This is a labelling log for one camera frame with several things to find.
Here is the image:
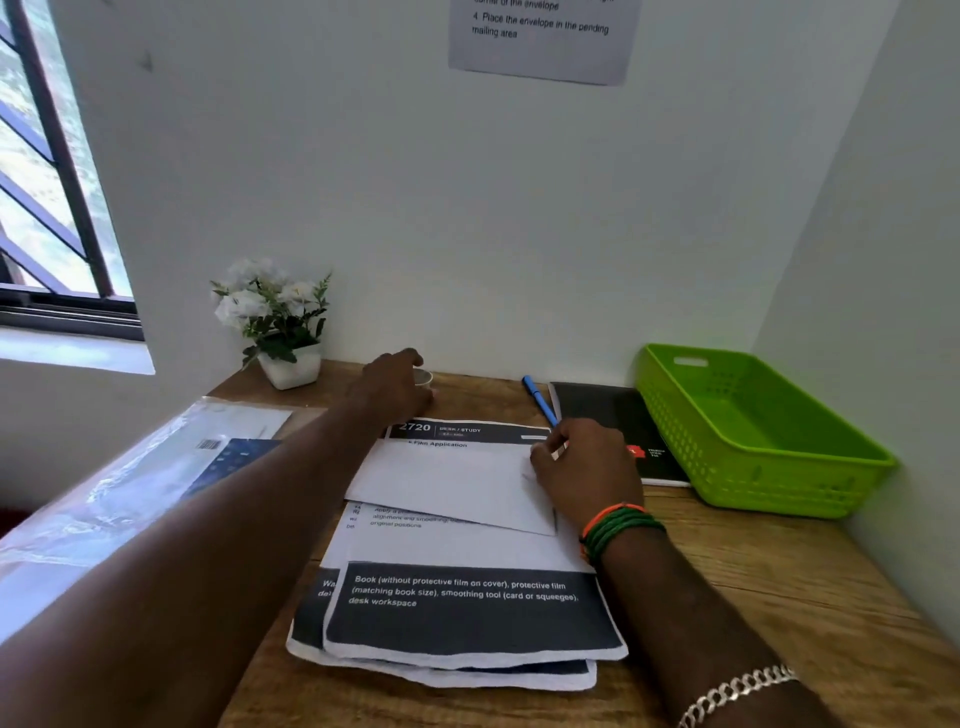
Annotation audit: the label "blue pen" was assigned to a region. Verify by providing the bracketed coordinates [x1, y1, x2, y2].
[521, 374, 561, 429]

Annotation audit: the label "window with metal bars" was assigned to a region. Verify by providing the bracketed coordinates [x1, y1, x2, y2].
[0, 0, 145, 343]

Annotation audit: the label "green plastic basket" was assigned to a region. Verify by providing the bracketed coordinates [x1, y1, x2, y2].
[634, 343, 899, 520]

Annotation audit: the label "stack of printed papers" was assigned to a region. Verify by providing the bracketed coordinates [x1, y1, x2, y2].
[284, 417, 630, 693]

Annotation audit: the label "paper notice on wall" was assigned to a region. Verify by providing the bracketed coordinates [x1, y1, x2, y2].
[448, 0, 643, 87]

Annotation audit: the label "person's left hand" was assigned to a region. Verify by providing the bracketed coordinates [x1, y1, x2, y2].
[346, 347, 436, 433]

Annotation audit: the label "clear plastic envelope wrapper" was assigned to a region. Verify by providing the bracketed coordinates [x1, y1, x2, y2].
[0, 397, 328, 646]

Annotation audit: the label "person's right forearm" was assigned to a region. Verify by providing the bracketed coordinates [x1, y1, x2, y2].
[596, 524, 849, 728]

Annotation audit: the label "person's left forearm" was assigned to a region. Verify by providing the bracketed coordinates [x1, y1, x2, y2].
[0, 404, 391, 728]

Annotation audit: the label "single white envelope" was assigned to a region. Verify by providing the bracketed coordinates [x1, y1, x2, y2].
[344, 438, 558, 538]

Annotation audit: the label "silver chain bracelet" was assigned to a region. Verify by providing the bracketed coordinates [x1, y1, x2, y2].
[677, 664, 800, 728]

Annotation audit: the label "person's right hand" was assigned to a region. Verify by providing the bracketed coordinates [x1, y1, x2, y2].
[529, 417, 646, 534]

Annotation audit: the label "orange and green thread wristbands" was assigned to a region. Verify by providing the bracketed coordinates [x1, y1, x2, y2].
[578, 502, 667, 568]

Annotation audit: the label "black notebook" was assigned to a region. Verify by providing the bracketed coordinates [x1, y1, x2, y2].
[547, 380, 693, 489]

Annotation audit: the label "white flower plant in pot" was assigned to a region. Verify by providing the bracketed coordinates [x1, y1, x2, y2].
[209, 257, 333, 391]

